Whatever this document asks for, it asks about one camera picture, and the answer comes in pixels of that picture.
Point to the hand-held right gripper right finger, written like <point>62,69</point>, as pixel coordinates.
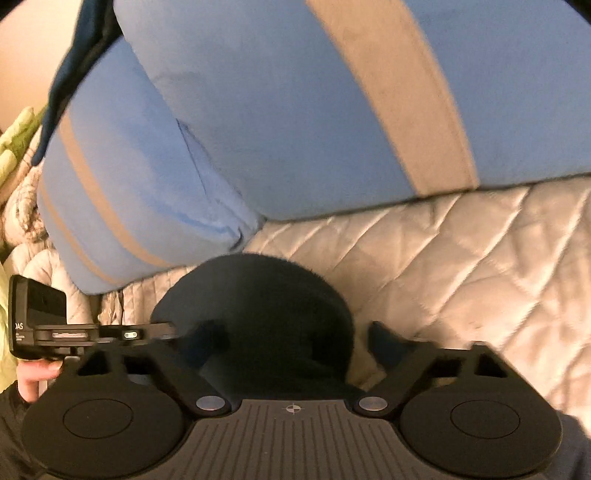
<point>385,344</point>

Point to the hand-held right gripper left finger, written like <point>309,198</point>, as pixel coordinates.
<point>198,347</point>

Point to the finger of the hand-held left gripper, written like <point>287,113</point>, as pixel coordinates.
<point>138,333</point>

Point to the dark cloth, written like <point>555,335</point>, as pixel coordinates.
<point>258,314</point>

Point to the person's left forearm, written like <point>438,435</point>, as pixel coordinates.
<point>9,429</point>

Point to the person's left hand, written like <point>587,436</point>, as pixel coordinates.
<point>34,376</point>

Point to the beige quilted bed cover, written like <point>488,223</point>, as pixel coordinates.
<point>461,277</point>

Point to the beige quilted comforter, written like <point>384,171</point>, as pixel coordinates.
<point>32,207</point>

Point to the small blue grey-striped pillow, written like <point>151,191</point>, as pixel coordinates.
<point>129,184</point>

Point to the large blue grey-striped pillow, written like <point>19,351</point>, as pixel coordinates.
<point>277,115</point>

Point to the navy garment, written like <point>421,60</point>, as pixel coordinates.
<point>76,60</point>

